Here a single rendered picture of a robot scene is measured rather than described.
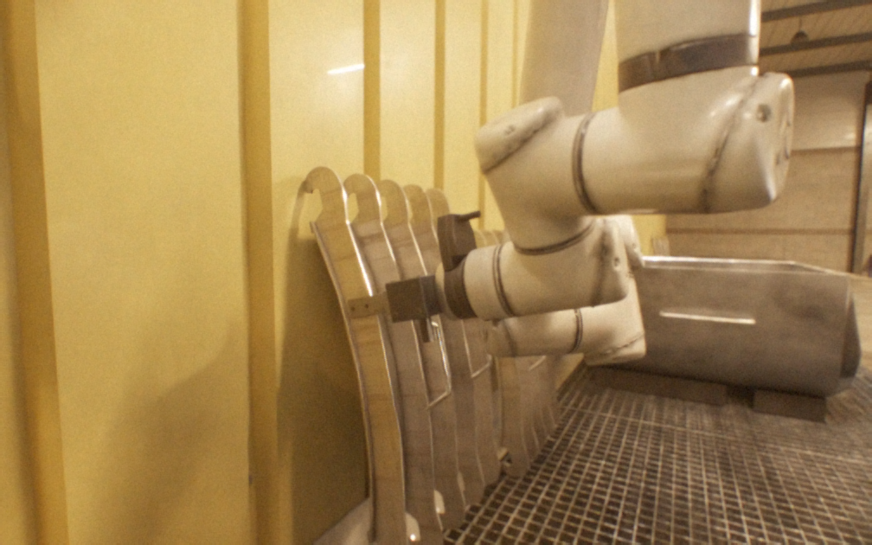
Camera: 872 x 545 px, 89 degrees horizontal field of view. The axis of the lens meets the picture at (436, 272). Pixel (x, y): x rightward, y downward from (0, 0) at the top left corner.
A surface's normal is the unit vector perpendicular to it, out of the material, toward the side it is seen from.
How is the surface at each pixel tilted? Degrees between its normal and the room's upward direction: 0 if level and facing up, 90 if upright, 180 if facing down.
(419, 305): 90
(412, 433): 90
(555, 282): 121
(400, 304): 90
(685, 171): 103
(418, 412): 90
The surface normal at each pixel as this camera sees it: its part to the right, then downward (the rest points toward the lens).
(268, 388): -0.17, 0.08
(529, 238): -0.53, 0.62
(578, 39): 0.08, 0.34
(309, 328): 0.87, 0.05
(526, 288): -0.43, 0.32
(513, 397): -0.48, 0.07
